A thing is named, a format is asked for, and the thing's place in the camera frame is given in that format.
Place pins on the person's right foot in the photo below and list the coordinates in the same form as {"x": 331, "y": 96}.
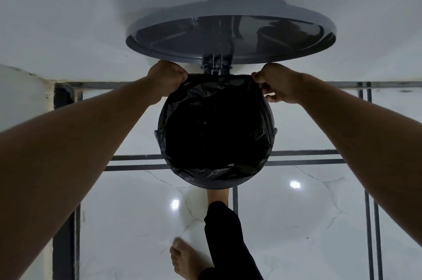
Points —
{"x": 217, "y": 195}

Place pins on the black trash bag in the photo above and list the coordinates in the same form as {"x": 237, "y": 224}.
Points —
{"x": 214, "y": 125}

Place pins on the grey pedal trash bin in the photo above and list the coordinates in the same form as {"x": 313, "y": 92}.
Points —
{"x": 230, "y": 19}

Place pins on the person's left forearm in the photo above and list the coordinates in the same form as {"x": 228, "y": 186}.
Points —
{"x": 66, "y": 164}

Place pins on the person's left foot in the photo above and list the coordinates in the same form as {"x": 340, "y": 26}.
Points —
{"x": 188, "y": 260}

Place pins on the person's left hand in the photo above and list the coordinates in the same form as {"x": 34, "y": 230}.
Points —
{"x": 166, "y": 80}

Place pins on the person's right forearm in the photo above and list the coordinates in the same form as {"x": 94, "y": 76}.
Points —
{"x": 369, "y": 151}

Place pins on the person's foot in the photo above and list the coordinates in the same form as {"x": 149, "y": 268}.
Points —
{"x": 217, "y": 195}
{"x": 188, "y": 260}

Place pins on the person's right hand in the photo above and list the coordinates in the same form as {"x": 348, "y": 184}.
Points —
{"x": 280, "y": 83}

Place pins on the person's right leg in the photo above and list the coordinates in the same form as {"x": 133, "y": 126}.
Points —
{"x": 227, "y": 243}

